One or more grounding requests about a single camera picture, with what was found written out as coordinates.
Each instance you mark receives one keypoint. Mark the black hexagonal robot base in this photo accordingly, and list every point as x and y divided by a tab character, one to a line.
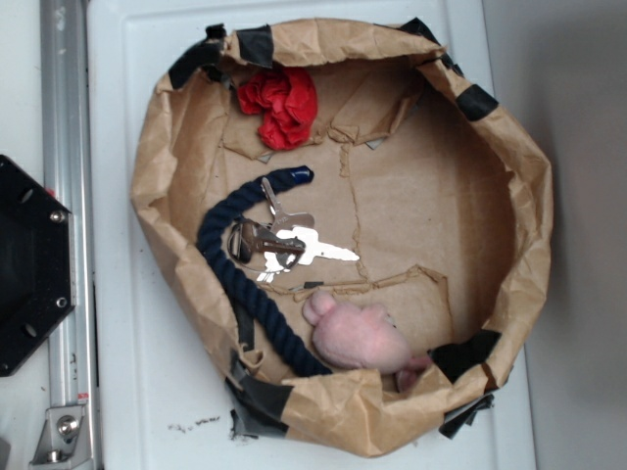
36	269

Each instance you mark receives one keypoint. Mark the brown paper bag bin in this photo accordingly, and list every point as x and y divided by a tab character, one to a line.
436	186

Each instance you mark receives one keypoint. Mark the silver key bunch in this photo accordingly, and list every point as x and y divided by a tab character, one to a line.
275	248

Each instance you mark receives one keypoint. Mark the pink plush toy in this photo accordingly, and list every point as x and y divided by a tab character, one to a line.
362	337

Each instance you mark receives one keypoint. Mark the red crumpled tissue paper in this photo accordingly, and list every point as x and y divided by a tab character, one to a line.
288	100

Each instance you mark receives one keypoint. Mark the white plastic tray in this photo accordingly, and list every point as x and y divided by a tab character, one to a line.
163	405

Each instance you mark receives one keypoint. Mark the aluminium extrusion rail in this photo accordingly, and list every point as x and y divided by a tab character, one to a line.
73	364

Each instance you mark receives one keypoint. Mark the metal corner bracket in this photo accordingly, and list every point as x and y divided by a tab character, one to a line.
65	440

